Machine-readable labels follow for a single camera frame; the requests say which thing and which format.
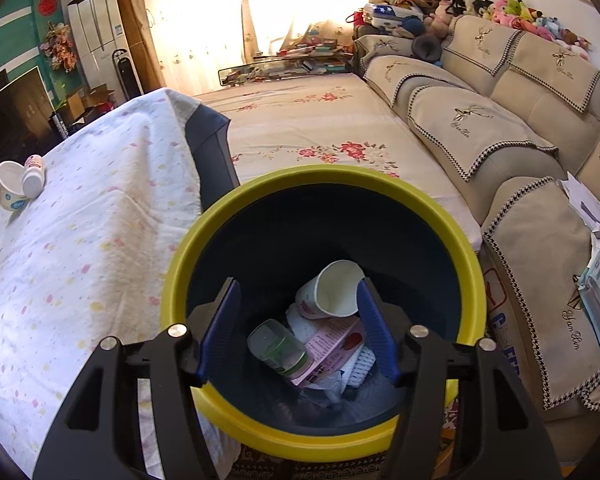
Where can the white standing air conditioner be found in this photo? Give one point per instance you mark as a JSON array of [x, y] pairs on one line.
[[97, 31]]

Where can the low shelf with books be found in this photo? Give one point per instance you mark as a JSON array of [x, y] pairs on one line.
[[323, 49]]

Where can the large flat television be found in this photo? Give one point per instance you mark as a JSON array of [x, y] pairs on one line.
[[26, 118]]

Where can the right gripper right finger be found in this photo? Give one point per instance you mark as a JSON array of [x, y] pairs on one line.
[[499, 433]]

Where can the pink strawberry milk carton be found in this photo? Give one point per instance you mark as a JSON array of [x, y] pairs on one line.
[[330, 348]]

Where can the beige sofa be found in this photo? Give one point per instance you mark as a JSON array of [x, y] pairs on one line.
[[514, 121]]

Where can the stuffed toy pile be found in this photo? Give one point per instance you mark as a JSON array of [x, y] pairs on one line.
[[410, 19]]

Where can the artificial flower decoration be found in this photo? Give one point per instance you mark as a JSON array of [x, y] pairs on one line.
[[58, 47]]

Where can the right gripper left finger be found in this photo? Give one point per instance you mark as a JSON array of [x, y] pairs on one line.
[[96, 432]]

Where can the white supplement bottle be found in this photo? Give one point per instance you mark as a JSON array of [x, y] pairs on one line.
[[33, 178]]

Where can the yellow rimmed trash bin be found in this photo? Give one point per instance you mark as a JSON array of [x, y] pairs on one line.
[[295, 243]]

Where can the floral bed sheet platform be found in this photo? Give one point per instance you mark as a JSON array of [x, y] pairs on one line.
[[332, 120]]

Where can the black tower fan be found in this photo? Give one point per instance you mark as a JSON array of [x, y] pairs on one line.
[[126, 74]]

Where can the white dotted tablecloth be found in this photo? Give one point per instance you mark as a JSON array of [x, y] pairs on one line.
[[88, 257]]

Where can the white yogurt cup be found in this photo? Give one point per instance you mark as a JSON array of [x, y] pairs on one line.
[[12, 197]]

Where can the cream curtains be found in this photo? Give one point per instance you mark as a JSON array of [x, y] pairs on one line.
[[189, 41]]

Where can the white strawberry paper cup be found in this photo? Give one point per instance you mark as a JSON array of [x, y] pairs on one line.
[[332, 293]]

